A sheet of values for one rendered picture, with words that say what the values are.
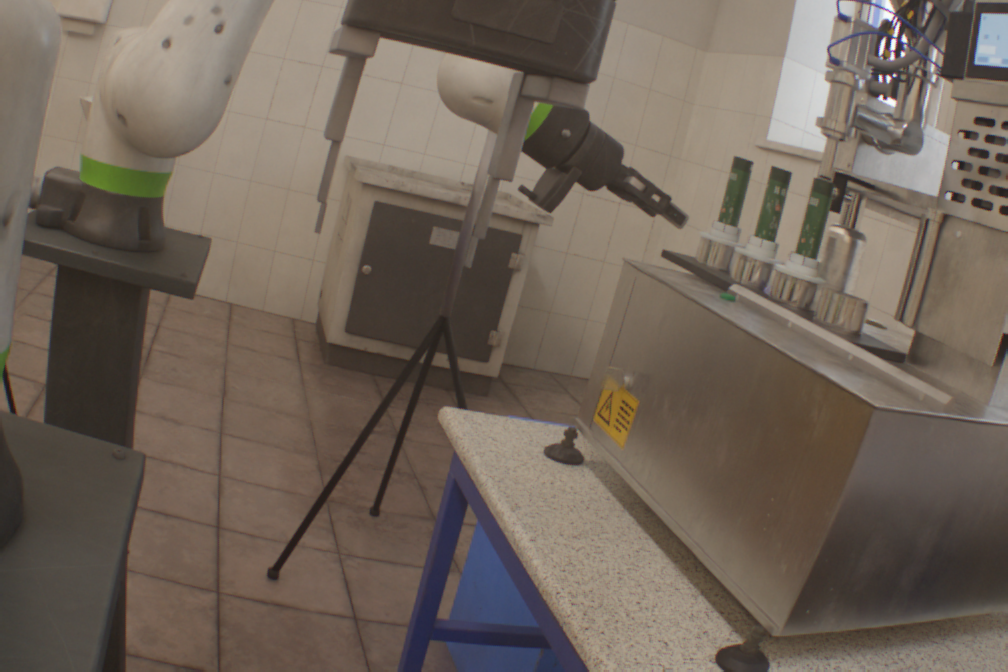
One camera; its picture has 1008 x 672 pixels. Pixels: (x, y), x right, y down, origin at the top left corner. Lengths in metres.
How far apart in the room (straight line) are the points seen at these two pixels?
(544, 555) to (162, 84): 0.59
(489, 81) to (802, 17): 3.28
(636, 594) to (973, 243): 0.51
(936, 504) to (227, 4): 0.81
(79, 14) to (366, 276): 1.99
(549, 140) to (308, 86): 3.32
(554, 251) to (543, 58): 4.50
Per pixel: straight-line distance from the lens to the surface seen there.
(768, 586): 0.83
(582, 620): 0.84
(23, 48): 0.35
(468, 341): 4.01
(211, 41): 0.86
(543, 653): 1.60
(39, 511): 0.45
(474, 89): 1.14
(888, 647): 0.98
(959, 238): 1.01
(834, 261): 1.30
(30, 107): 0.36
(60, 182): 1.06
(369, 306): 3.90
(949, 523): 0.89
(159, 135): 0.86
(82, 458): 0.51
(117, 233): 1.02
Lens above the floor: 1.15
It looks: 8 degrees down
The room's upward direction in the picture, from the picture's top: 15 degrees clockwise
